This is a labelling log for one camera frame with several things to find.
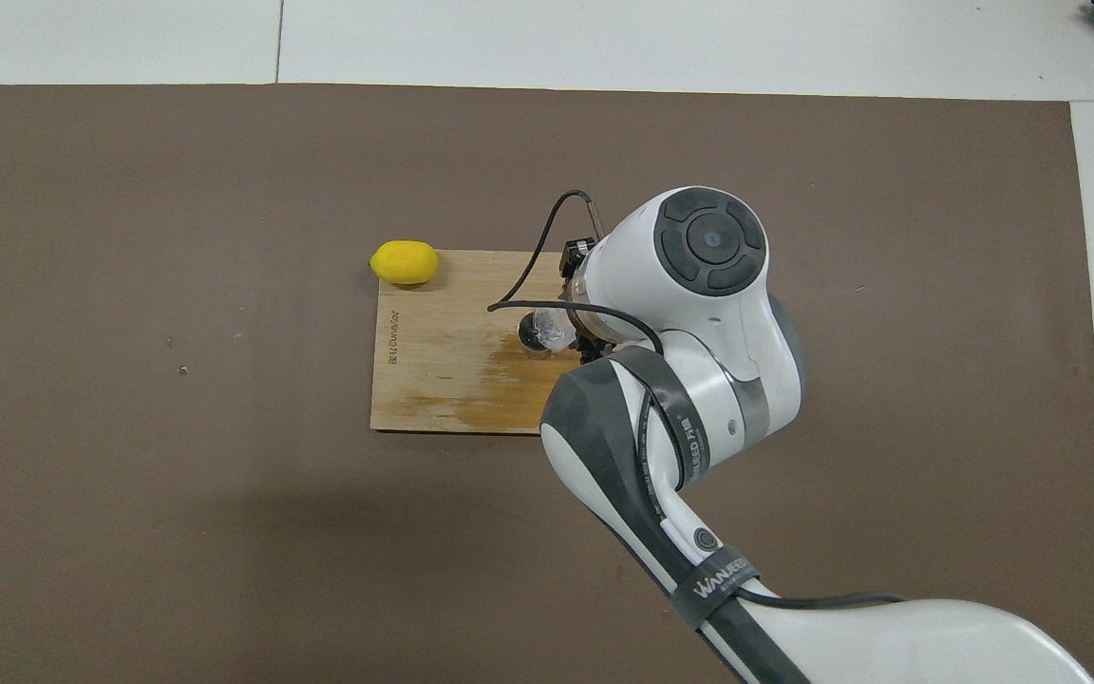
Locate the wooden cutting board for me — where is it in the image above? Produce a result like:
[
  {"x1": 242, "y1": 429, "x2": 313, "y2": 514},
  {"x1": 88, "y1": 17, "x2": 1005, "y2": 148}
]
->
[{"x1": 369, "y1": 250, "x2": 605, "y2": 436}]

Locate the yellow lemon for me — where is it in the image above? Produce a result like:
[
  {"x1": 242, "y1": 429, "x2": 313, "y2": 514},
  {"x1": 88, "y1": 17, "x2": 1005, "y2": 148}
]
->
[{"x1": 369, "y1": 240, "x2": 440, "y2": 287}]

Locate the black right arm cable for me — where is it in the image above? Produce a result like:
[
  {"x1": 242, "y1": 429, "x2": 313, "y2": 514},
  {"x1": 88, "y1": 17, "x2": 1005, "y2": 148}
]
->
[{"x1": 487, "y1": 190, "x2": 909, "y2": 609}]

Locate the brown paper table mat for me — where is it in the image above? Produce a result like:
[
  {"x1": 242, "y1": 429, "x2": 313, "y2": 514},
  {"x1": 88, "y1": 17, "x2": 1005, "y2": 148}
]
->
[{"x1": 0, "y1": 84, "x2": 1094, "y2": 684}]

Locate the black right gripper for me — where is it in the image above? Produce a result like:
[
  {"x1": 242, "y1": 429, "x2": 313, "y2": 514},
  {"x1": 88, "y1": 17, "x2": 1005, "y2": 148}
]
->
[{"x1": 561, "y1": 242, "x2": 613, "y2": 367}]

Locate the clear glass cup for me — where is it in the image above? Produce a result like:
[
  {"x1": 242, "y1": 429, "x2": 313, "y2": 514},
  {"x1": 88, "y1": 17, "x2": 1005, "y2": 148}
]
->
[{"x1": 533, "y1": 306, "x2": 581, "y2": 351}]

